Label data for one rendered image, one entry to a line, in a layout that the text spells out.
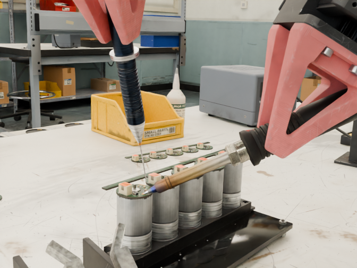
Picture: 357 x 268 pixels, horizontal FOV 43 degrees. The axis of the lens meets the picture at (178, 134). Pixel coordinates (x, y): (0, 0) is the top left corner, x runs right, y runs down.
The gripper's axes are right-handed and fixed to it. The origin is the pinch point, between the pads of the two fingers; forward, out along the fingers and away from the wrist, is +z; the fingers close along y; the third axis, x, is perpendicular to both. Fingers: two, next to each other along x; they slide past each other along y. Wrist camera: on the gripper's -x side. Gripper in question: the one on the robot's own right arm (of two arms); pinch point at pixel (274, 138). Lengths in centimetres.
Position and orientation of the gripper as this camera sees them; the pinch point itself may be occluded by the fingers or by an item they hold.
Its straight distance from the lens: 30.3
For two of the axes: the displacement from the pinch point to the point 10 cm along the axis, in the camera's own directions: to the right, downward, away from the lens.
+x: 8.6, 4.8, 1.9
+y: 0.8, 2.3, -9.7
